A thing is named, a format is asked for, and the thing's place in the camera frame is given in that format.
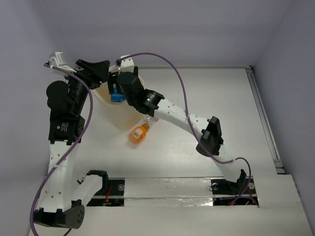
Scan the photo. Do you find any tall blue-cap water bottle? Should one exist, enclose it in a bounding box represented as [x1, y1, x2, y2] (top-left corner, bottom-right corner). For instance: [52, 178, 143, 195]
[110, 86, 125, 103]

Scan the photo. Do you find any small red-cap clear bottle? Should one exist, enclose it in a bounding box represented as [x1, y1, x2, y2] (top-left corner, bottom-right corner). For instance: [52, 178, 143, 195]
[143, 115, 158, 125]

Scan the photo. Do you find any orange juice bottle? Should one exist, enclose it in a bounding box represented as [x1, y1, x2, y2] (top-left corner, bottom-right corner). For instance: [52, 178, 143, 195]
[128, 123, 150, 144]

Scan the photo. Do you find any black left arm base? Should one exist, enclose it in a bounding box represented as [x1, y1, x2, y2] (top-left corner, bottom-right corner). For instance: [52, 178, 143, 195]
[87, 179, 125, 207]

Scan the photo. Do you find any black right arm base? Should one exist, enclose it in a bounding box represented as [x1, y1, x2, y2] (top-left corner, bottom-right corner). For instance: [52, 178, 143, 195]
[209, 178, 258, 206]

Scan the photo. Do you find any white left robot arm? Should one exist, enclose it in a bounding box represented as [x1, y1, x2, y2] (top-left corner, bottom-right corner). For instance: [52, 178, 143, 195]
[30, 59, 110, 230]

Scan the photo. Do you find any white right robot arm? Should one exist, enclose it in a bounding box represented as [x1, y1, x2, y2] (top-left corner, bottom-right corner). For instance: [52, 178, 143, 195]
[107, 67, 246, 193]

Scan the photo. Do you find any cream plastic bin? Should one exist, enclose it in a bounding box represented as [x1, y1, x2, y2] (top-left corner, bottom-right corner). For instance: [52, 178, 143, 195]
[93, 64, 146, 130]

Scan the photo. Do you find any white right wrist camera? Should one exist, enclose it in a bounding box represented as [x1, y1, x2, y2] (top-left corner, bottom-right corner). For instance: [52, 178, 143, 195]
[115, 55, 135, 73]

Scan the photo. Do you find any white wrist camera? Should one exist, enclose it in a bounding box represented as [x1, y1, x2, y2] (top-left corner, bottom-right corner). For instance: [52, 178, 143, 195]
[115, 55, 135, 73]
[48, 52, 76, 72]

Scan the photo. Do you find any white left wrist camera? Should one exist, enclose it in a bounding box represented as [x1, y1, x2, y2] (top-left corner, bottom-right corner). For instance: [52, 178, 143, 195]
[48, 52, 76, 72]

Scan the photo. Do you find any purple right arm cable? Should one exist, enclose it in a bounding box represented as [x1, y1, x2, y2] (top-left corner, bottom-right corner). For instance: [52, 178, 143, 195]
[123, 52, 253, 206]

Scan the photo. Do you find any aluminium side rail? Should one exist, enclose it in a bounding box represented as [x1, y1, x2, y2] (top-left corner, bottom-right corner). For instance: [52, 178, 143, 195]
[245, 66, 286, 175]

